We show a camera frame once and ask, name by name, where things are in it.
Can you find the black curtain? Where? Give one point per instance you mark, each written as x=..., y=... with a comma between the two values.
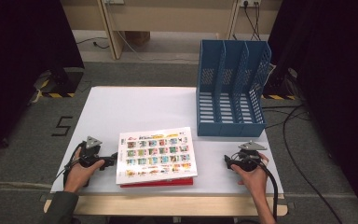
x=338, y=77
x=18, y=62

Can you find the beige wooden furniture frame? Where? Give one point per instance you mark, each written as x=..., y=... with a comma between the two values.
x=167, y=15

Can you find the person's left hand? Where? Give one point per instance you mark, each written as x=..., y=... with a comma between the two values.
x=79, y=175

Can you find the white picture book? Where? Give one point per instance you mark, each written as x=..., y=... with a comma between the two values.
x=155, y=155

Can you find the cardboard box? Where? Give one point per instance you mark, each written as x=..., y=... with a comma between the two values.
x=138, y=38

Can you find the black stand base striped tape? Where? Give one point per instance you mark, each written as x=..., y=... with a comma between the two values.
x=279, y=90
x=63, y=84

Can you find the white wall socket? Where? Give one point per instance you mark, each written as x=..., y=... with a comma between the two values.
x=250, y=2

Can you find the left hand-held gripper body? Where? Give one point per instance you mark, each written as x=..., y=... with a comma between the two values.
x=90, y=152

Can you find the person's right hand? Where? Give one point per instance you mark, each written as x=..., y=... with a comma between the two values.
x=256, y=180

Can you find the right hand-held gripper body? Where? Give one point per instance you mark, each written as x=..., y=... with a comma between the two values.
x=248, y=158

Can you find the red book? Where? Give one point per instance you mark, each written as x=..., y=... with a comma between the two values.
x=167, y=182

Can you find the blue file rack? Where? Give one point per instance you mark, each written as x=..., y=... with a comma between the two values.
x=211, y=129

